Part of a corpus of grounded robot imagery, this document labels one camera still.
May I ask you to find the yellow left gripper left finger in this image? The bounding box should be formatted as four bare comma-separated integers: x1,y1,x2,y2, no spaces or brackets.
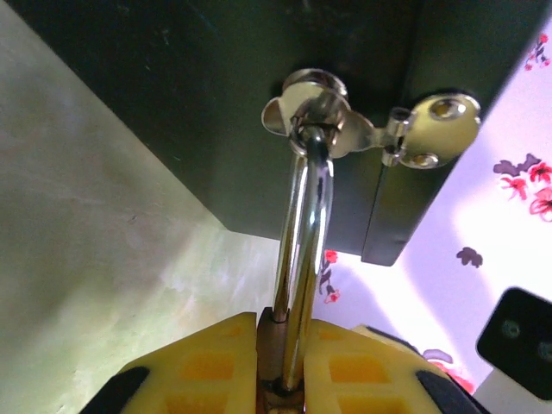
79,312,260,414

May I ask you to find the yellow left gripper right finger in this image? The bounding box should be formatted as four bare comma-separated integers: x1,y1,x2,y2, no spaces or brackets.
304,318,488,414

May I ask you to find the chrome door handle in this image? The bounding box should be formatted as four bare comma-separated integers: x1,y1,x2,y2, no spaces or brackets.
256,124,336,414

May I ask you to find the floral lilac tablecloth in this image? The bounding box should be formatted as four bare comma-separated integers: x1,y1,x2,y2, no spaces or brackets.
317,25,552,414

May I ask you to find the green marble pattern mat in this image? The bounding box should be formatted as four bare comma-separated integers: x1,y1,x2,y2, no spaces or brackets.
0,0,285,414

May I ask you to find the silver metal hasp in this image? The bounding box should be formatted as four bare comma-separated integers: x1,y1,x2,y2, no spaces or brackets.
260,68,482,167

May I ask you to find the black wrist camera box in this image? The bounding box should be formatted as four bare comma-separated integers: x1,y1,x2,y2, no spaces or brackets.
475,286,552,402

